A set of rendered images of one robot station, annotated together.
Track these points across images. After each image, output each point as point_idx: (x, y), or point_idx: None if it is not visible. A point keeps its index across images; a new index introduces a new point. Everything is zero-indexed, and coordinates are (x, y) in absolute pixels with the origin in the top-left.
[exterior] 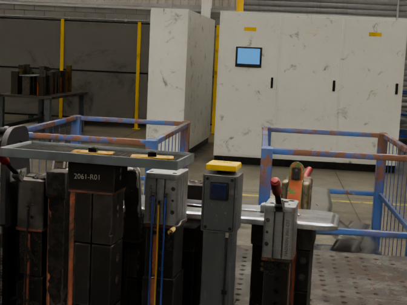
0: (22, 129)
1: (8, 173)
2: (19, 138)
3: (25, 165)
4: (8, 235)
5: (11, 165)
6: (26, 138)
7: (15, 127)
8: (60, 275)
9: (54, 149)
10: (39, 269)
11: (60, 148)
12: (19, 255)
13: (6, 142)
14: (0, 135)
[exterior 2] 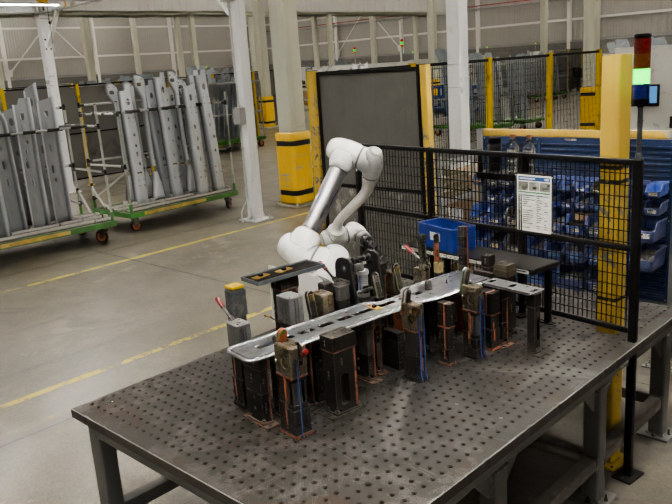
0: (345, 260)
1: (337, 277)
2: (343, 264)
3: (349, 279)
4: None
5: (327, 272)
6: (348, 265)
7: (340, 257)
8: None
9: (300, 266)
10: None
11: (303, 267)
12: None
13: (335, 262)
14: (358, 262)
